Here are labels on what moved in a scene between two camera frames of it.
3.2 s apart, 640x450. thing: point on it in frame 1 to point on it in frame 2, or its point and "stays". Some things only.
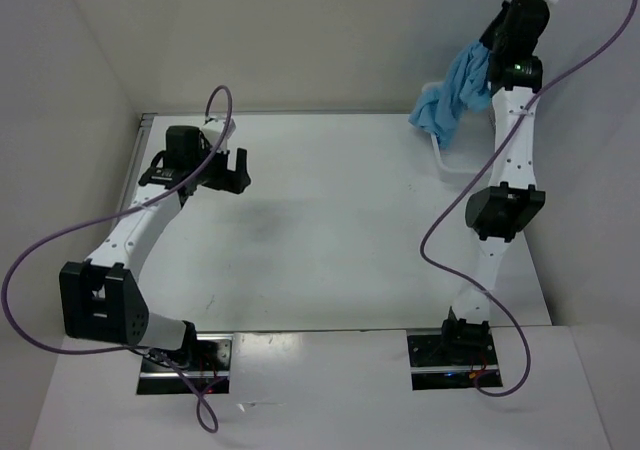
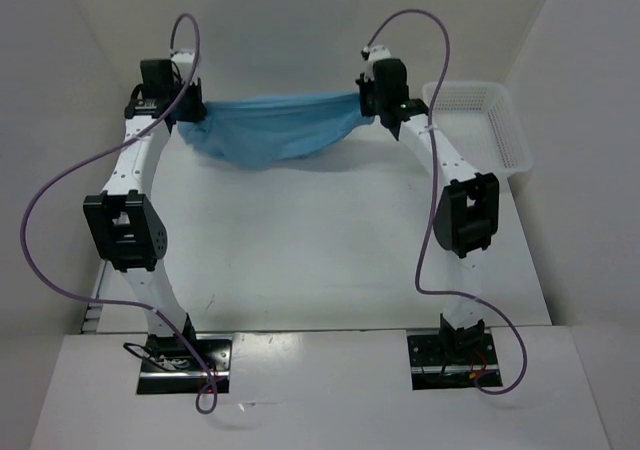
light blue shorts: x=465 y=81 to x=266 y=131
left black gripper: x=231 y=181 to x=197 y=112
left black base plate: x=207 y=372 stays
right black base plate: x=433 y=369 stays
